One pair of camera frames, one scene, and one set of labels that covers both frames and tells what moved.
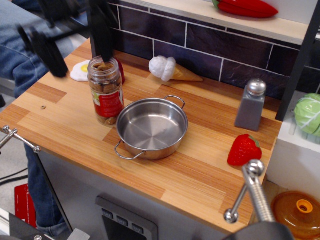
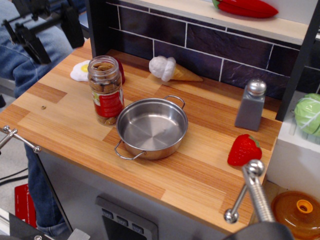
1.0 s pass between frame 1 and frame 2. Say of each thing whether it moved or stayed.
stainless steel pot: stayed
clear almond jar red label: stayed
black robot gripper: moved
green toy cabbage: stayed
